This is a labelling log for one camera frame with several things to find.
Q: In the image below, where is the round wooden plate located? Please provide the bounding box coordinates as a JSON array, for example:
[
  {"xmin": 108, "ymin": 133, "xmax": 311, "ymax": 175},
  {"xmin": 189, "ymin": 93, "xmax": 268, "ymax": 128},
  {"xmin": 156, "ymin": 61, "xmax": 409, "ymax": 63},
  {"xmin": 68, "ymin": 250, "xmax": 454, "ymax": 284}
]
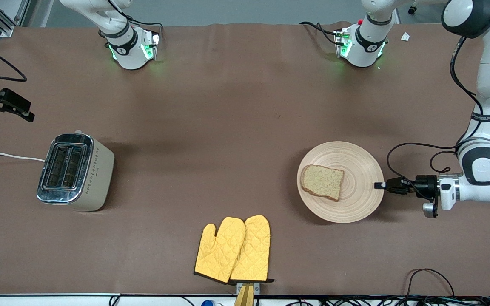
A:
[{"xmin": 297, "ymin": 142, "xmax": 385, "ymax": 224}]

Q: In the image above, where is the brown toast slice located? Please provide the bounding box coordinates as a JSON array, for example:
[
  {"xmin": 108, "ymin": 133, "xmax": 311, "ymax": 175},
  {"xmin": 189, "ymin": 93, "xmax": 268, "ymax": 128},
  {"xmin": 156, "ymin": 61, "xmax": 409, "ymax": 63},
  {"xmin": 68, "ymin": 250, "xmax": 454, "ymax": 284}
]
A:
[{"xmin": 300, "ymin": 164, "xmax": 345, "ymax": 201}]

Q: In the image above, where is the beige chrome toaster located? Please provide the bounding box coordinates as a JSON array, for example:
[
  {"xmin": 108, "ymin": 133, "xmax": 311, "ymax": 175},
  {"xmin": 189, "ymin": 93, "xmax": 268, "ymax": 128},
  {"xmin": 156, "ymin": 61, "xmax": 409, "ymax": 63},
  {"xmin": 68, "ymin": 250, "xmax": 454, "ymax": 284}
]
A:
[{"xmin": 37, "ymin": 131, "xmax": 115, "ymax": 212}]

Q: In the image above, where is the yellow quilted oven mitt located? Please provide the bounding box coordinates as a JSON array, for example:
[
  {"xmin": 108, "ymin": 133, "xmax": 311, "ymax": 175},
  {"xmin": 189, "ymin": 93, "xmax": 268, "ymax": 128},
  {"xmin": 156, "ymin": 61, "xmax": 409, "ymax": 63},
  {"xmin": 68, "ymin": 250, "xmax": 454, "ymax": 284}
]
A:
[
  {"xmin": 230, "ymin": 215, "xmax": 274, "ymax": 283},
  {"xmin": 194, "ymin": 217, "xmax": 246, "ymax": 284}
]

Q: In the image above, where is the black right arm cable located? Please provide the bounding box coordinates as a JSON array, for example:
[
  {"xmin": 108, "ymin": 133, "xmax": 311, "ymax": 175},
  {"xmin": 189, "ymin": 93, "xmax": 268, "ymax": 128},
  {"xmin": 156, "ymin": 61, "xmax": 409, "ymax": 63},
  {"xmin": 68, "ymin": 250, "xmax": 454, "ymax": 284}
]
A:
[{"xmin": 0, "ymin": 36, "xmax": 28, "ymax": 82}]

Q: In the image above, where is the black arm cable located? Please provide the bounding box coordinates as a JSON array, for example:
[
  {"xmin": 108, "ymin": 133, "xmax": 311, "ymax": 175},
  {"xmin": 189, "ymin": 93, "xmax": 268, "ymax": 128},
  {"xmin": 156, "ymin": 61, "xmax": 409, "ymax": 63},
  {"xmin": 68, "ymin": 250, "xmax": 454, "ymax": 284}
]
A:
[
  {"xmin": 386, "ymin": 36, "xmax": 484, "ymax": 201},
  {"xmin": 0, "ymin": 36, "xmax": 28, "ymax": 82}
]

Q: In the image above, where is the white toaster power cord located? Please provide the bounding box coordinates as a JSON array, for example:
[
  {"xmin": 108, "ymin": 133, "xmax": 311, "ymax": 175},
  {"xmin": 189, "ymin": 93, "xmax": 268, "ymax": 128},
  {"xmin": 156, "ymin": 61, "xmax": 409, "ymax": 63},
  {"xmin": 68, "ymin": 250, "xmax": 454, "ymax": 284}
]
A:
[{"xmin": 0, "ymin": 152, "xmax": 46, "ymax": 162}]

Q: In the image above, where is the black cable loop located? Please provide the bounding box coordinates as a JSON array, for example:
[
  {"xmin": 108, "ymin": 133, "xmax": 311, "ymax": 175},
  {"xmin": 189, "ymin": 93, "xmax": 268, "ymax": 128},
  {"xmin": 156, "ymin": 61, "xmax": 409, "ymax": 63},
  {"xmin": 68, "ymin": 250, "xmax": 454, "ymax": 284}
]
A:
[{"xmin": 406, "ymin": 268, "xmax": 456, "ymax": 298}]

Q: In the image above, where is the black cable bundle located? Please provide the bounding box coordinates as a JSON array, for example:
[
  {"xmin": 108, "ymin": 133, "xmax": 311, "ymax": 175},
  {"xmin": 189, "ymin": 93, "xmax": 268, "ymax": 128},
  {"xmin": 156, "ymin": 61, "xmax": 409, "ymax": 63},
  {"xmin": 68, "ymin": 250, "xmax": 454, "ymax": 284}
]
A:
[{"xmin": 288, "ymin": 296, "xmax": 490, "ymax": 306}]

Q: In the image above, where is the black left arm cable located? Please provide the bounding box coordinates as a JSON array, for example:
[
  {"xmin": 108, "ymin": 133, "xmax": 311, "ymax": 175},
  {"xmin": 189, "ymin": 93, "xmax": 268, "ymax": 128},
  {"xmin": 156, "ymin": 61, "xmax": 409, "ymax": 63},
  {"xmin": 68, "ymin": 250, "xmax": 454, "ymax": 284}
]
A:
[{"xmin": 386, "ymin": 36, "xmax": 484, "ymax": 201}]

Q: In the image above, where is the black right base cable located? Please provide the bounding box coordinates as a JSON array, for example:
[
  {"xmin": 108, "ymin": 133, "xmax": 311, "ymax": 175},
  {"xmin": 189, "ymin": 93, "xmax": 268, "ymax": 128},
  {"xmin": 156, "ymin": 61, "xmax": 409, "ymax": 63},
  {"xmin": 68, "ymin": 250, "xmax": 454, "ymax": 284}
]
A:
[{"xmin": 107, "ymin": 0, "xmax": 164, "ymax": 43}]

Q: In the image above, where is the black base cable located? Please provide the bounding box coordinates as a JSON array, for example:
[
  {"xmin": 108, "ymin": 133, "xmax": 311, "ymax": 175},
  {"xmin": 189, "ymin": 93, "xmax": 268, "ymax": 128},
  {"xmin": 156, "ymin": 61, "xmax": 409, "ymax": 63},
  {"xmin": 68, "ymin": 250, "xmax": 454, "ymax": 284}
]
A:
[
  {"xmin": 107, "ymin": 0, "xmax": 164, "ymax": 43},
  {"xmin": 299, "ymin": 21, "xmax": 340, "ymax": 45}
]

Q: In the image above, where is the black left base cable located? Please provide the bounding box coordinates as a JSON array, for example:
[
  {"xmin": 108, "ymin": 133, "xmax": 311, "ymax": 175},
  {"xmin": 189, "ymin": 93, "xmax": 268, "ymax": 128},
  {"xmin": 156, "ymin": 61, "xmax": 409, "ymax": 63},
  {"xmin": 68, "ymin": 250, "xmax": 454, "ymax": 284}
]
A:
[{"xmin": 299, "ymin": 21, "xmax": 340, "ymax": 45}]

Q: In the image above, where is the wooden stick with bracket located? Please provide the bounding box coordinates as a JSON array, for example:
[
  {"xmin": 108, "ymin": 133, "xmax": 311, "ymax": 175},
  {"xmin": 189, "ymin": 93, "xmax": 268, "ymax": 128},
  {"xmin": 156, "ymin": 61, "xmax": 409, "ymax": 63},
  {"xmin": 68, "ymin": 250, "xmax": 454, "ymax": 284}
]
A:
[{"xmin": 233, "ymin": 282, "xmax": 261, "ymax": 306}]

